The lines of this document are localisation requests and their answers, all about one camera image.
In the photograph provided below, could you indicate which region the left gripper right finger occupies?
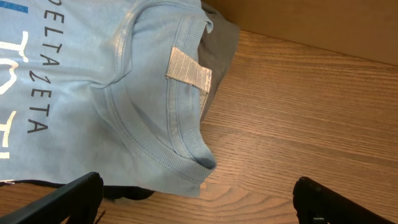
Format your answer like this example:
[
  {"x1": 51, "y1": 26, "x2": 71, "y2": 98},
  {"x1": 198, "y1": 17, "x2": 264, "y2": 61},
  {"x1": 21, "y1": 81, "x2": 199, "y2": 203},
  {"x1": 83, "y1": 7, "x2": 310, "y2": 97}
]
[{"x1": 293, "y1": 177, "x2": 394, "y2": 224}]

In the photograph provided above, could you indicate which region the light blue t-shirt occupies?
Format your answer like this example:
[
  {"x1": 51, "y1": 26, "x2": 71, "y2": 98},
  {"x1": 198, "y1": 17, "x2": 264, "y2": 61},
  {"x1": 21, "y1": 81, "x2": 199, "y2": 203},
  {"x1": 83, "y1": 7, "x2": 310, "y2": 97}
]
[{"x1": 1, "y1": 0, "x2": 216, "y2": 196}]

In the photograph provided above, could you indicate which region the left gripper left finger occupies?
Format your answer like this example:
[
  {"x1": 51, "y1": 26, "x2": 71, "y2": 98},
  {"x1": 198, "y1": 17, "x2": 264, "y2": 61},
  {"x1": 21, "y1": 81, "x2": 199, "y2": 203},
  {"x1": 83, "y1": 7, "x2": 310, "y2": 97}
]
[{"x1": 1, "y1": 172, "x2": 103, "y2": 224}]

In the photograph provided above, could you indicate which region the grey folded shirt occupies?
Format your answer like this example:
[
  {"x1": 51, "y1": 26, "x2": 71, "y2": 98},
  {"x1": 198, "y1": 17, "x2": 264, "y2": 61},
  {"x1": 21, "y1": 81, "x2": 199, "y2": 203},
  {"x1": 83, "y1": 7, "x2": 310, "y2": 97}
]
[{"x1": 198, "y1": 2, "x2": 240, "y2": 120}]

